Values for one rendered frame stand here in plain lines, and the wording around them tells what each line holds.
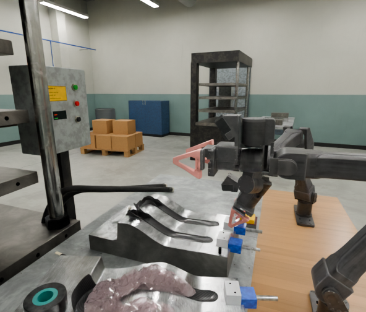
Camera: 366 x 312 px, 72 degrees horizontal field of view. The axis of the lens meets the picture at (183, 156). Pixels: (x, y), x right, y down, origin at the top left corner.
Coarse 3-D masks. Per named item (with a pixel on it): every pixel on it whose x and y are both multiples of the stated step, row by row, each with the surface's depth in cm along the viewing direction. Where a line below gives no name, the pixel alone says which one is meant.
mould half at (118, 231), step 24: (120, 216) 104; (168, 216) 95; (192, 216) 99; (216, 216) 98; (96, 240) 90; (120, 240) 86; (144, 240) 82; (168, 240) 83; (192, 264) 78; (216, 264) 75
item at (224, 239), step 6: (222, 234) 80; (228, 234) 80; (216, 240) 78; (222, 240) 78; (228, 240) 78; (234, 240) 79; (240, 240) 79; (222, 246) 78; (228, 246) 78; (234, 246) 77; (240, 246) 76; (246, 246) 78; (234, 252) 77; (240, 252) 77
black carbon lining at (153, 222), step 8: (144, 200) 101; (152, 200) 101; (136, 208) 92; (160, 208) 98; (168, 208) 99; (136, 216) 87; (144, 216) 91; (176, 216) 98; (152, 224) 88; (160, 224) 89; (200, 224) 92; (208, 224) 93; (216, 224) 92; (168, 232) 88; (176, 232) 87; (192, 240) 82; (200, 240) 83; (208, 240) 82
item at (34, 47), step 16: (32, 0) 89; (32, 16) 89; (32, 32) 90; (32, 48) 91; (32, 64) 92; (32, 80) 94; (32, 96) 96; (48, 96) 98; (48, 112) 99; (48, 128) 99; (48, 144) 100; (48, 160) 102; (48, 176) 103; (48, 192) 105; (48, 208) 107; (48, 224) 107; (64, 224) 110
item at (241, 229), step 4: (228, 216) 92; (224, 220) 89; (228, 220) 89; (232, 220) 89; (224, 224) 88; (240, 224) 89; (244, 224) 89; (224, 228) 88; (228, 228) 88; (232, 228) 87; (236, 228) 87; (240, 228) 87; (244, 228) 86; (248, 228) 88; (252, 228) 88; (236, 232) 88; (240, 232) 87; (244, 232) 87; (256, 232) 87; (260, 232) 86
